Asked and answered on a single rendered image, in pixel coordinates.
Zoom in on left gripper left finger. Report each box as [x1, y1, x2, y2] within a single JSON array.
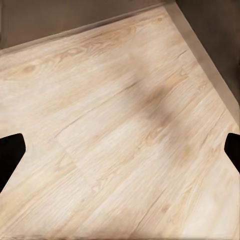
[[0, 133, 26, 193]]

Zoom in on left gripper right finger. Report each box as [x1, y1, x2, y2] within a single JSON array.
[[224, 133, 240, 173]]

